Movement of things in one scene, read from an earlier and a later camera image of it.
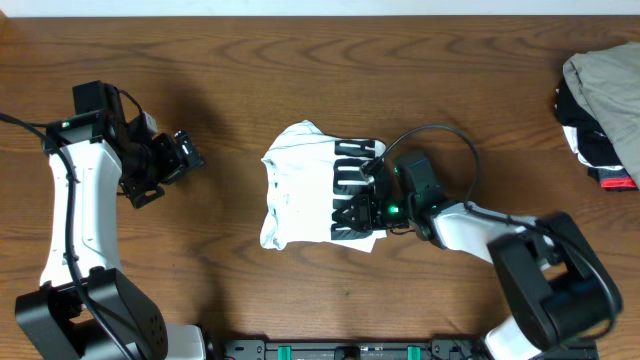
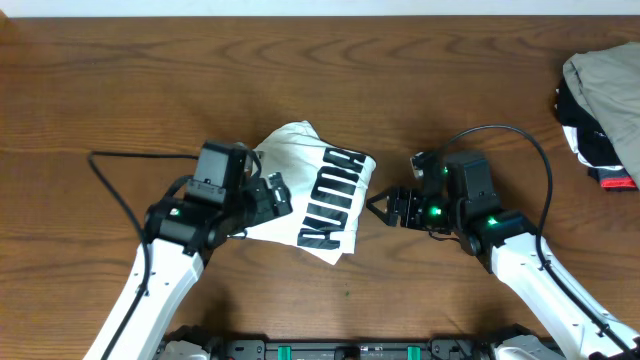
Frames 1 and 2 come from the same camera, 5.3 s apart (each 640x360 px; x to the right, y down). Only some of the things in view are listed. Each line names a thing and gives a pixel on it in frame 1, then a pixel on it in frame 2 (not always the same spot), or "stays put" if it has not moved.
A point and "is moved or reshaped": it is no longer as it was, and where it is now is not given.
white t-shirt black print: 310,175 is moved or reshaped
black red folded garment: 587,137 stays put
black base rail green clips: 356,348 stays put
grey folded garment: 609,81 stays put
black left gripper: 176,156 -> 275,195
